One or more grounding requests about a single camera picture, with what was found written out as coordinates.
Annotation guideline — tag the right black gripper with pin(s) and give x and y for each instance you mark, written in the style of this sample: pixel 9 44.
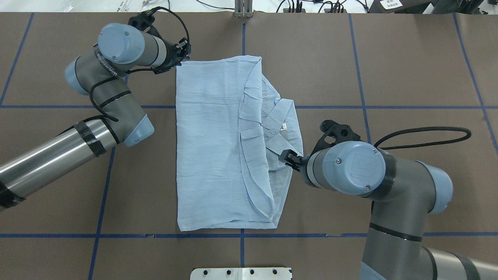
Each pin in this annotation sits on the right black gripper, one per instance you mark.
pixel 301 162

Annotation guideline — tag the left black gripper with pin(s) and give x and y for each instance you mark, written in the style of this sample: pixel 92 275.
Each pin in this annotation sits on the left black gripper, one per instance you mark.
pixel 170 55

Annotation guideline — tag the light blue button-up shirt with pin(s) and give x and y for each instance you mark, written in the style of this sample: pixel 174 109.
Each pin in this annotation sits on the light blue button-up shirt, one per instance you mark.
pixel 232 126

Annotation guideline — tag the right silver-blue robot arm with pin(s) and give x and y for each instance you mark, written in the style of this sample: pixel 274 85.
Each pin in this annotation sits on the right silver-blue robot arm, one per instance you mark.
pixel 403 194

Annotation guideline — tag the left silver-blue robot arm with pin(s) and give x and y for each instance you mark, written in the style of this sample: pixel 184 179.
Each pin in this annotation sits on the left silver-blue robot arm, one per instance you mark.
pixel 100 75

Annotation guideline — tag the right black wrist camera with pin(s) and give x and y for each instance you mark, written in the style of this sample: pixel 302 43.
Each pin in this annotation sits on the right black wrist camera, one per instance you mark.
pixel 333 134

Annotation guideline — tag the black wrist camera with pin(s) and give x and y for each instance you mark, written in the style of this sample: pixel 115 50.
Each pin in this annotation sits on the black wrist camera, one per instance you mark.
pixel 333 134
pixel 144 21

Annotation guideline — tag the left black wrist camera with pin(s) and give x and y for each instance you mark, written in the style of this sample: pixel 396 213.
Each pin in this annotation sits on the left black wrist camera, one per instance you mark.
pixel 144 21

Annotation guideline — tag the aluminium frame post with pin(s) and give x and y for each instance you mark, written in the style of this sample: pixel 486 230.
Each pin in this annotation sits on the aluminium frame post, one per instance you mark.
pixel 243 9

